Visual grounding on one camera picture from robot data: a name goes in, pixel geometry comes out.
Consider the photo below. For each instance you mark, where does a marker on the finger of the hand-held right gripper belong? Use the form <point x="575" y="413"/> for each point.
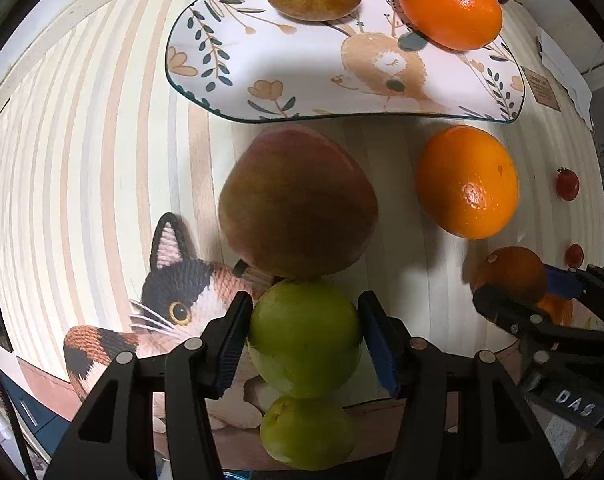
<point x="512" y="315"/>
<point x="562" y="284"/>

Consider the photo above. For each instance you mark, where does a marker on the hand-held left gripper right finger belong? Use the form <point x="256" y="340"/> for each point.
<point x="379" y="345"/>

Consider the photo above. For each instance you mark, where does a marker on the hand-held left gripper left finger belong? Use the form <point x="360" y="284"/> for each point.
<point x="234" y="342"/>

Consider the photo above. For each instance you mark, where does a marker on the red cherry tomato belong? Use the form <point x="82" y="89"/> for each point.
<point x="567" y="184"/>
<point x="574" y="256"/>

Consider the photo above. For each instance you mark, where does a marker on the dark reddish orange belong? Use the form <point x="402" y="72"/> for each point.
<point x="512" y="272"/>

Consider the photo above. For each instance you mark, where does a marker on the large red green apple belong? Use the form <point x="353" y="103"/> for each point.
<point x="297" y="205"/>

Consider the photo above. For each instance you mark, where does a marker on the floral printed plate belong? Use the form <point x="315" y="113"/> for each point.
<point x="292" y="60"/>

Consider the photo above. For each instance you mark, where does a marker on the brown printed label patch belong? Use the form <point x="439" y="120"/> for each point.
<point x="542" y="89"/>

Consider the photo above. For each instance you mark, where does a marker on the striped cat print table mat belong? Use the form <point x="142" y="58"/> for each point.
<point x="107" y="160"/>

